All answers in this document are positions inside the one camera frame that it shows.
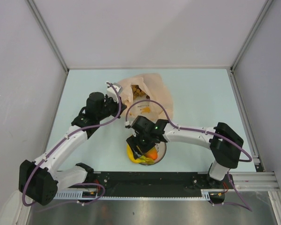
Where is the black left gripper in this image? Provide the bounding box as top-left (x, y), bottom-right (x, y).
top-left (96, 94), bottom-right (126, 120)

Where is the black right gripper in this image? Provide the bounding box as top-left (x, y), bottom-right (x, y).
top-left (126, 132), bottom-right (156, 160)

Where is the yellow fake banana bunch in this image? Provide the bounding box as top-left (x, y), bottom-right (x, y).
top-left (126, 144), bottom-right (155, 165)

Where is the green orange fake mango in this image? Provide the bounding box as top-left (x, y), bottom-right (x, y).
top-left (144, 149), bottom-right (158, 160)

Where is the translucent orange plastic bag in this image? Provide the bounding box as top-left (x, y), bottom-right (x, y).
top-left (118, 73), bottom-right (174, 121)

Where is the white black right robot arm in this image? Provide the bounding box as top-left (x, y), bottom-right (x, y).
top-left (125, 116), bottom-right (244, 188)

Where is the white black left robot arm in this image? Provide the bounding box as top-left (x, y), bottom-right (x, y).
top-left (19, 88), bottom-right (126, 206)

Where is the round printed plate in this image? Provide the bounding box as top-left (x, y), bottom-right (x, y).
top-left (126, 138), bottom-right (167, 166)

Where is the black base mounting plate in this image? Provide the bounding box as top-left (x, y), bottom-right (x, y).
top-left (56, 171), bottom-right (235, 191)

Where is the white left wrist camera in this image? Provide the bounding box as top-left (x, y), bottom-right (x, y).
top-left (106, 82), bottom-right (123, 101)

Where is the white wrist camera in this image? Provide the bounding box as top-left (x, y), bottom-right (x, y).
top-left (125, 121), bottom-right (134, 129)
top-left (106, 82), bottom-right (123, 101)

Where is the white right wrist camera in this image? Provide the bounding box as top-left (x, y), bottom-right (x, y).
top-left (125, 121), bottom-right (134, 129)

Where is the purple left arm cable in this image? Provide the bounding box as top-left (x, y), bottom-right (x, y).
top-left (22, 82), bottom-right (125, 211)

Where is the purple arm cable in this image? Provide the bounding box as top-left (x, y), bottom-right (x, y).
top-left (124, 100), bottom-right (253, 213)
top-left (22, 82), bottom-right (125, 211)

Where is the white slotted cable duct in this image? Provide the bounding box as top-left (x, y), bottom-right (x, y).
top-left (34, 190), bottom-right (96, 199)

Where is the aluminium front rail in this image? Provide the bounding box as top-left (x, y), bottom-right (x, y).
top-left (23, 171), bottom-right (279, 191)

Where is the aluminium frame post left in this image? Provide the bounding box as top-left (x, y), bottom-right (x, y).
top-left (25, 0), bottom-right (69, 75)

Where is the aluminium frame post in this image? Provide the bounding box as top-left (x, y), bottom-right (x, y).
top-left (230, 0), bottom-right (274, 73)
top-left (25, 0), bottom-right (69, 75)

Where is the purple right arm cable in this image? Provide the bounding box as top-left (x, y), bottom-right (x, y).
top-left (124, 100), bottom-right (253, 213)

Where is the aluminium frame post right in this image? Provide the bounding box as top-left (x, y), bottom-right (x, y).
top-left (230, 0), bottom-right (274, 73)

